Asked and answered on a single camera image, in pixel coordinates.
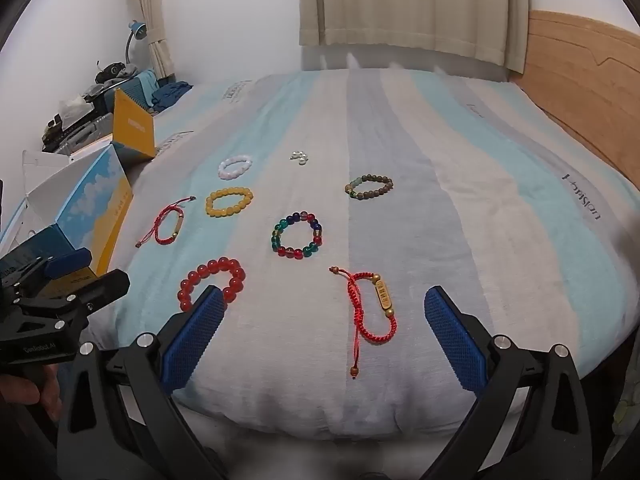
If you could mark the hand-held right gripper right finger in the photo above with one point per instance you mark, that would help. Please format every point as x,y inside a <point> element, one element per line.
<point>455,345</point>

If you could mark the person's left hand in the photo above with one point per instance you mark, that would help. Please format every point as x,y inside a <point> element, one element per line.
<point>27,392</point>

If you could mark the grey suitcase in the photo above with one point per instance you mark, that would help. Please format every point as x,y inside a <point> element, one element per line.
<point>85,132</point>

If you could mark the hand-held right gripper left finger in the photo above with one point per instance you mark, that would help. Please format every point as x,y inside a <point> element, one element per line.
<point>192,342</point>

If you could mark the narrow beige curtain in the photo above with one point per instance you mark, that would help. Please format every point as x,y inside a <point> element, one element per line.
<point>152,10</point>

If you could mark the wooden headboard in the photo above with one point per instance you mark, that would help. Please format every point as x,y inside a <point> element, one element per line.
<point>585,85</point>

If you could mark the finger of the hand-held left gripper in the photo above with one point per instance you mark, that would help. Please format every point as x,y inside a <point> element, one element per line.
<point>107,285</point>
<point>70,261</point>

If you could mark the blue desk lamp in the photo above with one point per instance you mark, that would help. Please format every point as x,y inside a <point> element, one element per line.
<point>137,30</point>

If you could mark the small white pearl beads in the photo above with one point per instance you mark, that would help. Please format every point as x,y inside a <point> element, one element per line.
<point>300,158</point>

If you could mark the sky print cardboard box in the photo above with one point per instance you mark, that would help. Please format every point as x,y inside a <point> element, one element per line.
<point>92,195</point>

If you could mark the wide beige curtain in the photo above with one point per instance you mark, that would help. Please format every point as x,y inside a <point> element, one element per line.
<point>410,5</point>

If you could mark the striped bed sheet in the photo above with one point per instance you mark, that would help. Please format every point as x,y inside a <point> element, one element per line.
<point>450,170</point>

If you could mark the blue clothes pile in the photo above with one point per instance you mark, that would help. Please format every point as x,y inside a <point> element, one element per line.
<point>172,92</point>

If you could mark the floral cloth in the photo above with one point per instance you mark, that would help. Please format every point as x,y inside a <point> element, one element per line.
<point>627,410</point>

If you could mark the teal suitcase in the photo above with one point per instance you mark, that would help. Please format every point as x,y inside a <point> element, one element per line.
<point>147,90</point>

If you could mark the dark clutter pile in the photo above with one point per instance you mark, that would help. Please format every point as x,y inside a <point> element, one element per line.
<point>112,72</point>

